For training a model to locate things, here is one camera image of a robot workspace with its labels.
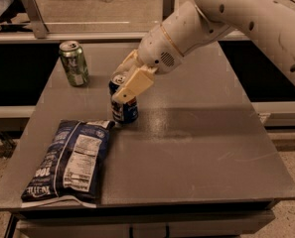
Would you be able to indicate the blue chip bag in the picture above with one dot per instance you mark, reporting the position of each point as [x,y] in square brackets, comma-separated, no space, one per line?
[70,168]

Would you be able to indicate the metal rail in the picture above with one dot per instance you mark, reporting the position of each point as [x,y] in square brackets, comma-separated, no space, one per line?
[102,37]

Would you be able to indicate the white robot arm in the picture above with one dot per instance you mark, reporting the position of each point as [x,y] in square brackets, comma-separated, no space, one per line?
[270,25]

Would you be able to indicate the middle metal bracket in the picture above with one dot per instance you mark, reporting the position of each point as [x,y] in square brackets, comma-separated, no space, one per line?
[168,8]

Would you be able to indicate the left metal bracket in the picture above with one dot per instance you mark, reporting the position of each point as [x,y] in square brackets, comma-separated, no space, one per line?
[38,25]

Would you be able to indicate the cabinet drawer front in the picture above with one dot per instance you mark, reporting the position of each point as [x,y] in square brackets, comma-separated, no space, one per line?
[201,225]

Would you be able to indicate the metal bracket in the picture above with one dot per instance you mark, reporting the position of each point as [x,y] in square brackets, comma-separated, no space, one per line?
[168,8]
[38,25]

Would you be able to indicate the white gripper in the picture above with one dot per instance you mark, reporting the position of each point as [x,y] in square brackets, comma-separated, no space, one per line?
[157,51]

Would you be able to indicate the green soda can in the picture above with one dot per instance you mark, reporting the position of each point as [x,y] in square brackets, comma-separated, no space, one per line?
[74,63]

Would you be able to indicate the blue pepsi can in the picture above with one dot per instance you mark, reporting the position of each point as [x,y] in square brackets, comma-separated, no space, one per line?
[122,113]

